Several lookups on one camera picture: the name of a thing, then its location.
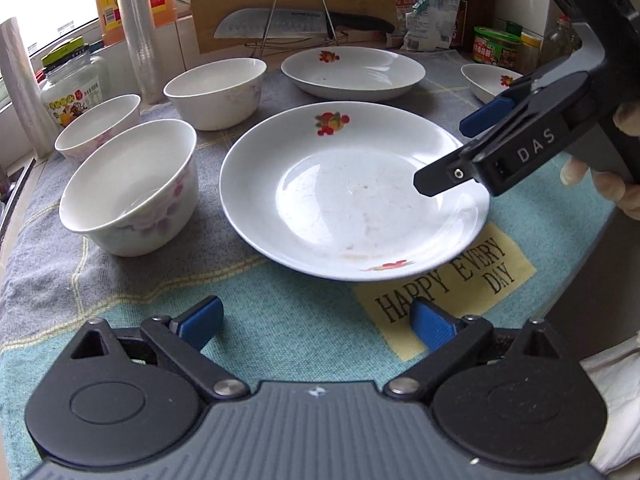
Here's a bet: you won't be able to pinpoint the white plate fruit print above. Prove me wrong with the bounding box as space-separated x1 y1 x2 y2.
281 46 427 101
219 101 491 282
460 63 526 106

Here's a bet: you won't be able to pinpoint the white bag red print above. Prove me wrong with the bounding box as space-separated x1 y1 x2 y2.
395 0 431 36

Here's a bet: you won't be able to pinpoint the glass jar printed label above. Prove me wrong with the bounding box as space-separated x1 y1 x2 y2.
39 37 111 128

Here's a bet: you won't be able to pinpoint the metal wire rack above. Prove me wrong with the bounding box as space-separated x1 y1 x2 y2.
245 0 351 58

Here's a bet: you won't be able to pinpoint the orange detergent bottle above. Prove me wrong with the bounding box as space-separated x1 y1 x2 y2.
91 0 178 46

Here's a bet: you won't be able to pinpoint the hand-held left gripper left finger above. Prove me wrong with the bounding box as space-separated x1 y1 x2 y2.
65 295 251 403

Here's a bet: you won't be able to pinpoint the person's right hand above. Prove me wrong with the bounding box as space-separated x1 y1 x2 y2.
560 100 640 221

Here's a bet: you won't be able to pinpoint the white bag blue print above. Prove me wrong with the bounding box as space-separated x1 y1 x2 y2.
402 0 463 52

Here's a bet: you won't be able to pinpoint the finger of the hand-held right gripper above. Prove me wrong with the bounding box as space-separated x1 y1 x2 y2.
459 74 556 137
414 71 593 197

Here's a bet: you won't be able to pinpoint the glass bottle red cap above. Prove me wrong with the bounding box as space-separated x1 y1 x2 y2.
542 14 576 63

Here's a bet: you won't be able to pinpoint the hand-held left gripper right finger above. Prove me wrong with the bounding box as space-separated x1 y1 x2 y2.
385 297 571 403

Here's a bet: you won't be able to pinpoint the dark soy sauce bottle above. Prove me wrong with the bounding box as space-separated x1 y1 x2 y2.
444 0 469 50

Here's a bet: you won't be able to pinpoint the steel knife black handle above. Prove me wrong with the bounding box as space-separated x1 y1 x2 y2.
214 7 396 41

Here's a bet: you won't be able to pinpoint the person's white jacket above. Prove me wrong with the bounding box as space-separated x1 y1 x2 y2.
580 332 640 476

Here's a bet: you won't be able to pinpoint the clear plastic wrap roll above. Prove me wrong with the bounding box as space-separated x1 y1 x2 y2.
0 17 48 146
111 0 153 106

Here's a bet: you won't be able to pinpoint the grey and teal checked mat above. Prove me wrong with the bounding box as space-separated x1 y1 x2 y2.
0 50 621 480

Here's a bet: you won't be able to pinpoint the green lid sauce jar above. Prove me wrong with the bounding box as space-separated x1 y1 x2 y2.
472 26 523 70

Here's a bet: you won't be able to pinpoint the white bowl pink flowers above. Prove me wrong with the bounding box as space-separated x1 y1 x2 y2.
59 119 198 257
54 94 142 166
163 57 268 132

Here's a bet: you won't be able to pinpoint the yellow lid spice jar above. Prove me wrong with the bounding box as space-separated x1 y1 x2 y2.
520 31 543 73

